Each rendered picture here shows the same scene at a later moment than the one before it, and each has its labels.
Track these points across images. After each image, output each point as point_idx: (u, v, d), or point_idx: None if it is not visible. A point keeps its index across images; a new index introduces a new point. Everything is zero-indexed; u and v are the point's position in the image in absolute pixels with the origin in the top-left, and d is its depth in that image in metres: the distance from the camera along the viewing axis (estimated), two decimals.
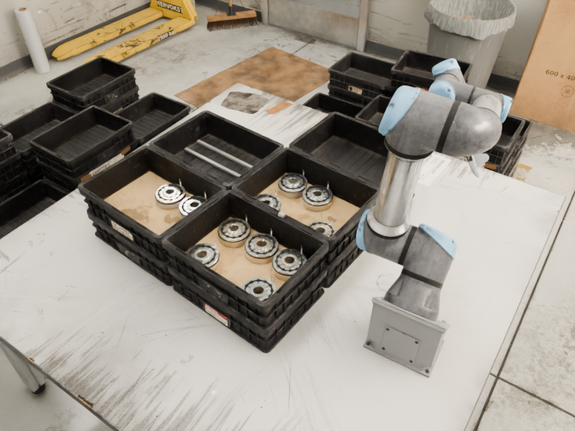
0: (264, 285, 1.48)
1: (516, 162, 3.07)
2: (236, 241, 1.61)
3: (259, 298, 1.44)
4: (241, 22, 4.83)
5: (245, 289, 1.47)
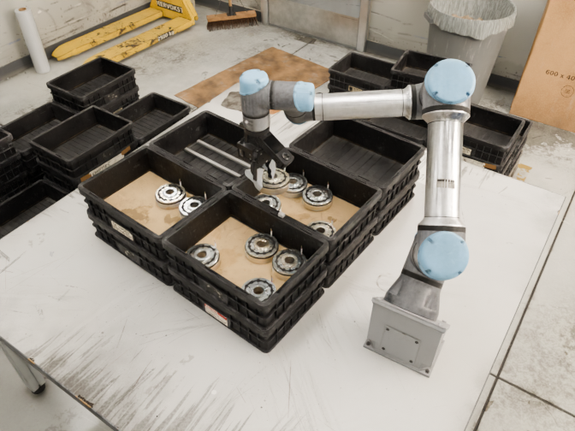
0: (264, 285, 1.48)
1: (516, 162, 3.07)
2: (276, 187, 1.55)
3: (259, 298, 1.45)
4: (241, 22, 4.83)
5: (245, 289, 1.47)
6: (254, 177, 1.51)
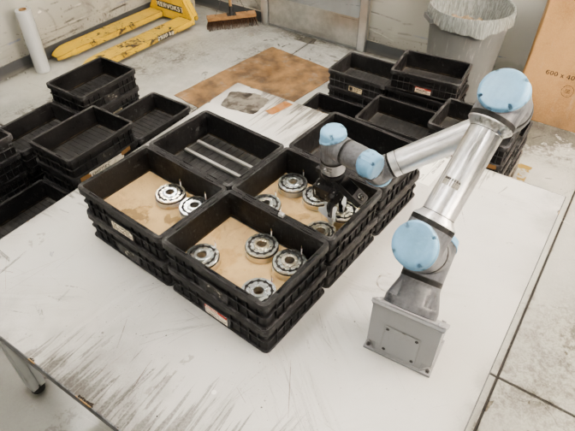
0: (264, 285, 1.48)
1: (516, 162, 3.07)
2: None
3: (259, 298, 1.45)
4: (241, 22, 4.83)
5: (245, 289, 1.47)
6: (329, 215, 1.63)
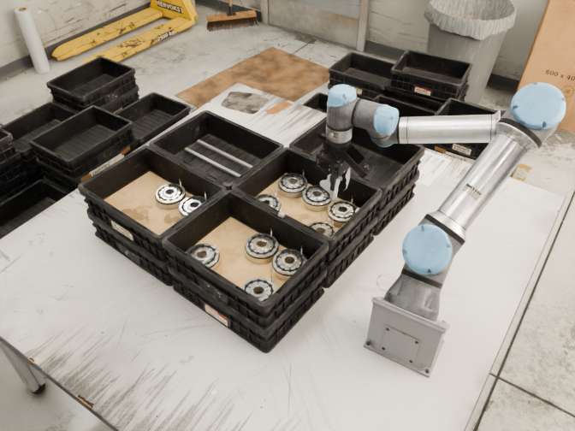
0: (264, 285, 1.48)
1: None
2: None
3: (259, 298, 1.45)
4: (241, 22, 4.83)
5: (245, 289, 1.47)
6: (332, 187, 1.56)
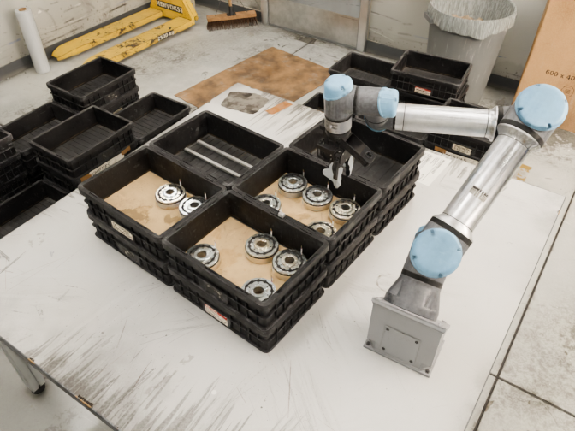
0: (264, 285, 1.48)
1: None
2: None
3: (259, 298, 1.45)
4: (241, 22, 4.83)
5: (245, 289, 1.47)
6: (335, 176, 1.54)
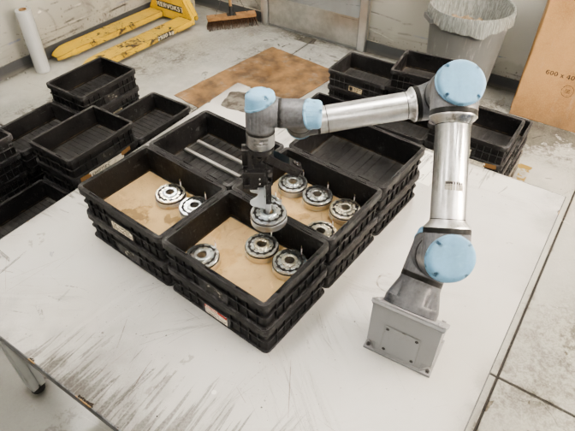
0: (274, 206, 1.49)
1: (516, 162, 3.07)
2: None
3: (269, 217, 1.46)
4: (241, 22, 4.83)
5: (255, 210, 1.48)
6: (270, 199, 1.43)
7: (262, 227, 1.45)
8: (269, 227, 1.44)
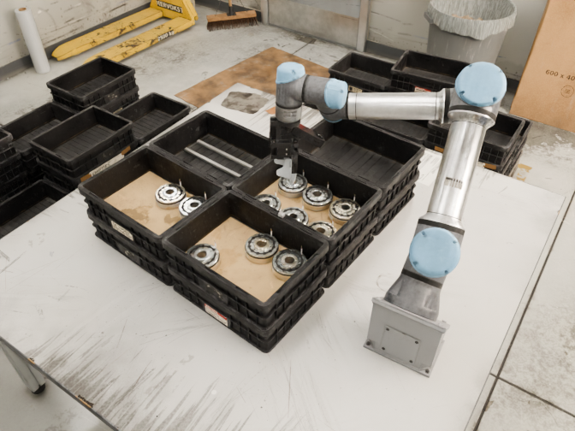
0: (297, 212, 1.70)
1: (516, 162, 3.07)
2: None
3: None
4: (241, 22, 4.83)
5: None
6: (296, 168, 1.54)
7: None
8: None
